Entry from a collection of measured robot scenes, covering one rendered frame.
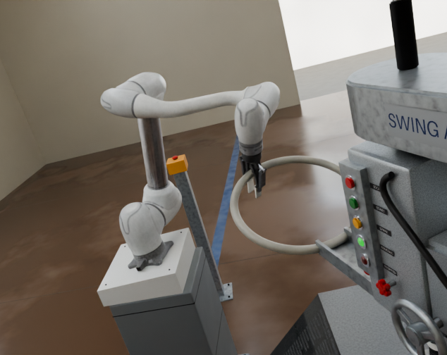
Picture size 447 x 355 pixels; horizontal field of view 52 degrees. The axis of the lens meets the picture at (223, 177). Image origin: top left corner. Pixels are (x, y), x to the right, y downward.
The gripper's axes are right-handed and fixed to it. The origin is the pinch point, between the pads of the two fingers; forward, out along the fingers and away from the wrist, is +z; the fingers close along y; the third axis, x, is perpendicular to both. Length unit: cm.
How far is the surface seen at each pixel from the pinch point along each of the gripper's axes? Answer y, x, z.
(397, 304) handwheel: 82, -33, -45
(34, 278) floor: -232, -85, 217
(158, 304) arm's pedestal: -15, -50, 48
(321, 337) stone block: 56, -22, 18
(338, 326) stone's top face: 58, -17, 13
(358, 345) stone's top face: 68, -20, 9
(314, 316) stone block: 47, -16, 22
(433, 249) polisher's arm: 83, -26, -57
